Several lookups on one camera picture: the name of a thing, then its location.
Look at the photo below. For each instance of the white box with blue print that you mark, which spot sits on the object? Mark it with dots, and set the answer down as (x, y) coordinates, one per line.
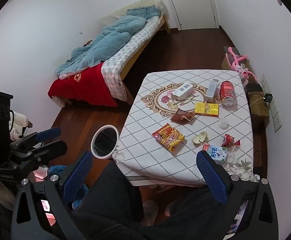
(183, 91)

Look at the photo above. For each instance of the small clear plastic cup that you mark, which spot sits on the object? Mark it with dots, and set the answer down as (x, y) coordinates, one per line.
(223, 123)

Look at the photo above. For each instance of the blue crumpled cloth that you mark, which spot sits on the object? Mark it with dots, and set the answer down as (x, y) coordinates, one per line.
(58, 170)

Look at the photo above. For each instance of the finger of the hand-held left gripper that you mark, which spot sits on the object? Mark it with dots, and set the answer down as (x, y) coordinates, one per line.
(48, 132)
(50, 150)

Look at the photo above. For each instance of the cardboard box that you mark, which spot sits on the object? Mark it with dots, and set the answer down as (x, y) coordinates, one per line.
(229, 64)

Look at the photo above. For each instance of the brown snack wrapper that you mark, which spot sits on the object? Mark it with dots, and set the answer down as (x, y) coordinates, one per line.
(183, 116)

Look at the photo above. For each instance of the white round waste bin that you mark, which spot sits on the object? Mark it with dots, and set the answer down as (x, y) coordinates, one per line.
(105, 142)

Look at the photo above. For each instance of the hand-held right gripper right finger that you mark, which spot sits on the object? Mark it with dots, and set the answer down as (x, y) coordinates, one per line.
(211, 177)

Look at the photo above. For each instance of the pale pink slipper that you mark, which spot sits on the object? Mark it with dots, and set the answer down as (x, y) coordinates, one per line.
(150, 210)

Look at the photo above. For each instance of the white wall socket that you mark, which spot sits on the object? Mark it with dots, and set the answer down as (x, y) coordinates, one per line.
(268, 88)
(277, 124)
(263, 80)
(273, 108)

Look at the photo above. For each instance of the black wall charger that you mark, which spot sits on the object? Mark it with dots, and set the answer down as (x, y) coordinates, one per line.
(268, 97)

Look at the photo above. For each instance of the pink plush toy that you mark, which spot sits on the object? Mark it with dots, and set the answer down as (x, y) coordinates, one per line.
(235, 60)

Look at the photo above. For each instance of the red candy wrapper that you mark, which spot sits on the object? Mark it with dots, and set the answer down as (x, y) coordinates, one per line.
(229, 141)

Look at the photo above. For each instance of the person's dark trousers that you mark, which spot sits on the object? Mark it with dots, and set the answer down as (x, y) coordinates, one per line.
(110, 205)

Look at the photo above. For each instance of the small white wall fixture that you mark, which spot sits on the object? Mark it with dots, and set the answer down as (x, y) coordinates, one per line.
(279, 2)

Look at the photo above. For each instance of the grey checkered bed sheet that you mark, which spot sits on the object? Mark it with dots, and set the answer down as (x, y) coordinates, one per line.
(125, 55)

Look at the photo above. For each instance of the tall white box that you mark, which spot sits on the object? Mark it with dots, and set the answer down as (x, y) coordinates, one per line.
(211, 91)

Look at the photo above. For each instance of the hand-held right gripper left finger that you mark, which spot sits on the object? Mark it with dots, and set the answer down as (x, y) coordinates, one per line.
(76, 177)

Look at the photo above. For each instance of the pale fruit peel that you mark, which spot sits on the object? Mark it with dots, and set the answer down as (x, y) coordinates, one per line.
(200, 138)

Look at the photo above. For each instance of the light blue quilt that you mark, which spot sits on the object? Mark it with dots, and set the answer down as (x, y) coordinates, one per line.
(105, 42)

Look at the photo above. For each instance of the orange yellow noodle packet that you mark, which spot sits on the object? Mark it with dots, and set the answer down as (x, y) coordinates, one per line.
(168, 137)

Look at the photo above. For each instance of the white cloth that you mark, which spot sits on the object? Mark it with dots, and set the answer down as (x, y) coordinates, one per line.
(18, 122)

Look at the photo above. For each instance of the yellow flat box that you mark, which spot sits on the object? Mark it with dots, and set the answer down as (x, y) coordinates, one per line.
(206, 109)

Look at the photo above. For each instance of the red soda can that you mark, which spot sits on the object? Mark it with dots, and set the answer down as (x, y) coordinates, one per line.
(227, 93)

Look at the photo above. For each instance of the white door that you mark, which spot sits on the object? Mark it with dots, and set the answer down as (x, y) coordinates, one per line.
(190, 2)

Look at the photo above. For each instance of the cream pillow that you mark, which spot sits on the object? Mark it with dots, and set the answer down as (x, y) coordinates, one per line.
(145, 2)

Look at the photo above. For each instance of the small white milk carton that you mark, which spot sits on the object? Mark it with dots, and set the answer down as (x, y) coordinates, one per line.
(216, 153)

